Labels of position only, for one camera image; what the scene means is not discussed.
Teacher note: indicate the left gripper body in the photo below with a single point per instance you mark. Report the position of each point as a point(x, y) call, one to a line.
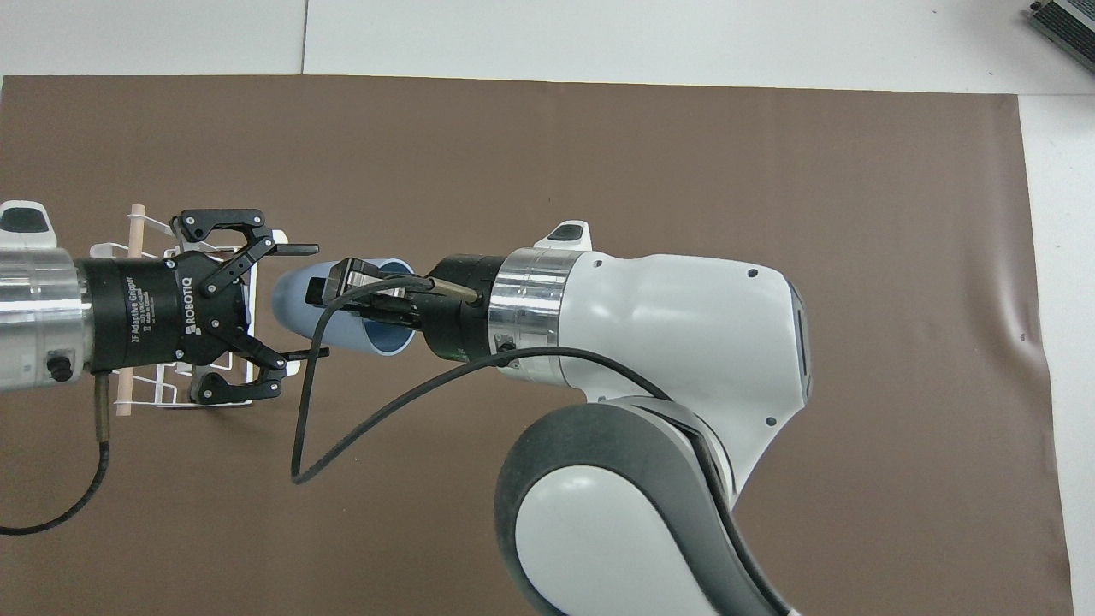
point(137, 312)

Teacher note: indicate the grey ribbed metal device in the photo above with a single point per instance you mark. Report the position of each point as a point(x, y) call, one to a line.
point(1069, 21)

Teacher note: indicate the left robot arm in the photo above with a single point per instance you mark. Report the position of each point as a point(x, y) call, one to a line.
point(34, 299)

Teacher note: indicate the blue cup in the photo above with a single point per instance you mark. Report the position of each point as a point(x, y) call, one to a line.
point(295, 304)

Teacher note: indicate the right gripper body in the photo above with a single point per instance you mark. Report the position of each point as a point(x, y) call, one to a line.
point(458, 321)

